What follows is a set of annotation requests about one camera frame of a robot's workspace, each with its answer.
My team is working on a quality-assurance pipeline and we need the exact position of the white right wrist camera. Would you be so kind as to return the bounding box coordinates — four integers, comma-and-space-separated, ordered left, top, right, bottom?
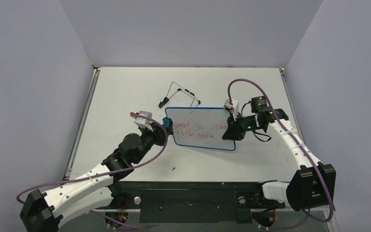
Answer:
223, 99, 239, 116

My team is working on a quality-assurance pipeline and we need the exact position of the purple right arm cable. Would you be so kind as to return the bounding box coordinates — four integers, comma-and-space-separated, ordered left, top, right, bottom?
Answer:
227, 78, 336, 223

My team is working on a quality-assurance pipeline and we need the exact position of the blue framed whiteboard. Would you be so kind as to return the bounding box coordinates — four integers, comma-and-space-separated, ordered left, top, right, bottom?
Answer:
165, 107, 236, 151

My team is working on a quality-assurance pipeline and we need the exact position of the wire whiteboard stand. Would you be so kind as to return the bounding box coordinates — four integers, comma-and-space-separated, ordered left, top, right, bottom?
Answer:
158, 81, 201, 109

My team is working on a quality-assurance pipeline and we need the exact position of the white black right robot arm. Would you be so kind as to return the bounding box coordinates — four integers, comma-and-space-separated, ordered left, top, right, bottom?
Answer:
222, 96, 336, 211

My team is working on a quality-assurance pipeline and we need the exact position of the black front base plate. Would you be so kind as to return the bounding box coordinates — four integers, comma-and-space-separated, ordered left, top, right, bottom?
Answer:
104, 181, 285, 223

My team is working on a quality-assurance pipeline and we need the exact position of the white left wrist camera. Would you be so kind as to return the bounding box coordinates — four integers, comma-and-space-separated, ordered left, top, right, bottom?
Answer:
132, 111, 153, 131

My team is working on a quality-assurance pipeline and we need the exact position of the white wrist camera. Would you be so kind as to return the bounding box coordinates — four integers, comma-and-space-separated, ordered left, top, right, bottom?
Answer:
132, 111, 153, 131
223, 99, 239, 116

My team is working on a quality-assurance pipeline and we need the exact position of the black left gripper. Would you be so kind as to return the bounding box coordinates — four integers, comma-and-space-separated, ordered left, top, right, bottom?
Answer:
133, 122, 171, 164

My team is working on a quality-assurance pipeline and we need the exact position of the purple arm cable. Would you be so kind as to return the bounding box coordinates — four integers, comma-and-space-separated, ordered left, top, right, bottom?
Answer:
15, 112, 170, 204
227, 78, 336, 223

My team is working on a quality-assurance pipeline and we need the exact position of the aluminium table edge rail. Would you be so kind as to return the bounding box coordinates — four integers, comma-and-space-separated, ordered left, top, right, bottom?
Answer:
63, 67, 101, 180

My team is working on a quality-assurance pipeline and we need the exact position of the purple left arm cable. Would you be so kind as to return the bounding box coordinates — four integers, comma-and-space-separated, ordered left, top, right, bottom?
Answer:
15, 112, 170, 204

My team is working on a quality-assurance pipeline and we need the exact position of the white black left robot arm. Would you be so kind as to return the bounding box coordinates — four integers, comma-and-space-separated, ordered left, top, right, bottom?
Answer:
20, 119, 173, 232

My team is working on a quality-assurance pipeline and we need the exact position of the teal whiteboard eraser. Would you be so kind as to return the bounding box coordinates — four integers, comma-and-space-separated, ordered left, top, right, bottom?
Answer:
162, 117, 173, 128

